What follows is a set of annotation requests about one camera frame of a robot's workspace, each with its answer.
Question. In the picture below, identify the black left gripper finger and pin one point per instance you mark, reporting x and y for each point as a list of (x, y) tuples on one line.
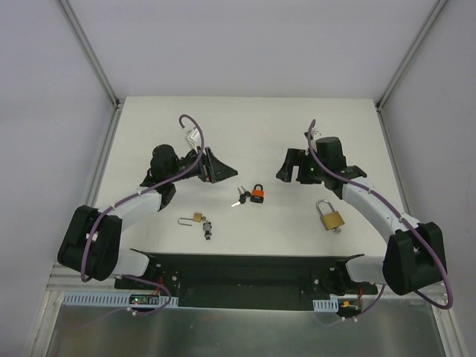
[(220, 169), (216, 178)]

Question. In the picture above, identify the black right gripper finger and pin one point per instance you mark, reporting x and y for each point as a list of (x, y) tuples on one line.
[(300, 161), (290, 161)]

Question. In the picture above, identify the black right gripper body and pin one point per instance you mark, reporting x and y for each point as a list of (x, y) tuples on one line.
[(301, 167)]

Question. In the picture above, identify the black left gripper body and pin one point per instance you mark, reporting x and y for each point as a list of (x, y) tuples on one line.
[(207, 166)]

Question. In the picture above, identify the black-headed key bunch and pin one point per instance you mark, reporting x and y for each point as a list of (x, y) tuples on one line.
[(243, 196)]

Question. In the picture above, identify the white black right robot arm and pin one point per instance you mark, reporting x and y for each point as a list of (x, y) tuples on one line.
[(415, 255)]

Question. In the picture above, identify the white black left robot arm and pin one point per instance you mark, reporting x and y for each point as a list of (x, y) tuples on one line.
[(91, 245)]

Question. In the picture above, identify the small brass padlock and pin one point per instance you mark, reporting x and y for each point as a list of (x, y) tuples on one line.
[(195, 218)]

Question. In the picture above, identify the large brass padlock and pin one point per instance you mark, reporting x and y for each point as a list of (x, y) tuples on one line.
[(331, 220)]

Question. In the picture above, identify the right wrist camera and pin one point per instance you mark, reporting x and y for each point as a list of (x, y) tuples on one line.
[(312, 133)]

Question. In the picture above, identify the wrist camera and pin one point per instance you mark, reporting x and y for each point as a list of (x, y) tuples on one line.
[(312, 133), (193, 138)]

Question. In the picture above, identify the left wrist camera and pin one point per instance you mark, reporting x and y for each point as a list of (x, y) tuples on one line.
[(193, 138)]

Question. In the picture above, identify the panda keychain charm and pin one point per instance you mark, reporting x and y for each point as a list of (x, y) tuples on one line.
[(207, 228)]

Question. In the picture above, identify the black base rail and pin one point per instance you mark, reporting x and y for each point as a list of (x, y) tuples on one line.
[(247, 282)]

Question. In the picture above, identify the right white cable duct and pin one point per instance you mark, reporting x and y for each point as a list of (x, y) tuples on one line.
[(330, 305)]

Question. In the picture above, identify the white cable duct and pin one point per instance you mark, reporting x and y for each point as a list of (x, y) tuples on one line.
[(105, 299), (330, 305)]

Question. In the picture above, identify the left aluminium frame post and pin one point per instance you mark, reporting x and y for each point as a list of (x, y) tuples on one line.
[(89, 53)]

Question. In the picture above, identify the aluminium frame post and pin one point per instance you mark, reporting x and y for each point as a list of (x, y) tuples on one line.
[(418, 41), (89, 53)]

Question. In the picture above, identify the left white cable duct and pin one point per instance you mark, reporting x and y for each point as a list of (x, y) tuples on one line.
[(105, 299)]

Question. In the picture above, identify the right aluminium frame post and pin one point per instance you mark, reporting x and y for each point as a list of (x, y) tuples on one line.
[(418, 41)]

